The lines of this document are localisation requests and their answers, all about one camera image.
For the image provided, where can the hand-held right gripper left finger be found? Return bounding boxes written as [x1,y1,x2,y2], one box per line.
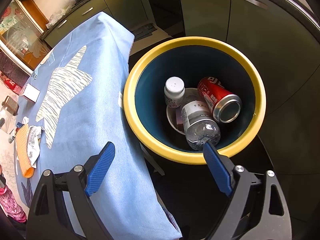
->
[26,141,116,240]

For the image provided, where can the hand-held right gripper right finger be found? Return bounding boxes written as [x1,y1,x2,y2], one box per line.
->
[203,142,293,240]

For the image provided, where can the clear plastic water bottle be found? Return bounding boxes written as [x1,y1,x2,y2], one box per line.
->
[181,100,221,151]

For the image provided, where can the red and white paper bowl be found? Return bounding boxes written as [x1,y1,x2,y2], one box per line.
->
[166,87,198,133]

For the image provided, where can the white squeeze tube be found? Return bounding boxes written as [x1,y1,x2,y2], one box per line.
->
[26,126,42,168]

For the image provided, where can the red drink can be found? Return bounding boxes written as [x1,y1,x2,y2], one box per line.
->
[197,77,243,123]

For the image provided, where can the orange foam mesh sleeve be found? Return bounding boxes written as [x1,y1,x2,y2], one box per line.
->
[15,124,35,178]

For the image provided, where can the yellow-rimmed dark blue bin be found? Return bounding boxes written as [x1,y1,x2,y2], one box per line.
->
[123,37,266,165]

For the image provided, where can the white supplement bottle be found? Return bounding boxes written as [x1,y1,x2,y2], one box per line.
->
[164,77,186,108]

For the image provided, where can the red and white carton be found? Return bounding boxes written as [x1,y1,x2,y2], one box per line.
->
[20,84,40,103]

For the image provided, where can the blue star-print tablecloth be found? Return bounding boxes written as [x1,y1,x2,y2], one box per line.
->
[14,11,182,240]

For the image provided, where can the person's pink patterned clothing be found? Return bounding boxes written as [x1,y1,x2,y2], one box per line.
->
[0,165,27,223]

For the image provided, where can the purple checked apron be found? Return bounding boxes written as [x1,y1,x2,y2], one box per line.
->
[0,54,28,80]

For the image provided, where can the green base cabinets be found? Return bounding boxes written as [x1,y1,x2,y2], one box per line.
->
[41,0,320,140]

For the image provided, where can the clear plastic bag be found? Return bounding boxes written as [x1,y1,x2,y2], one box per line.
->
[46,9,68,28]

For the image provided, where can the dark built-in appliance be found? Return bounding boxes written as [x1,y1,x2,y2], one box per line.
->
[141,0,185,37]

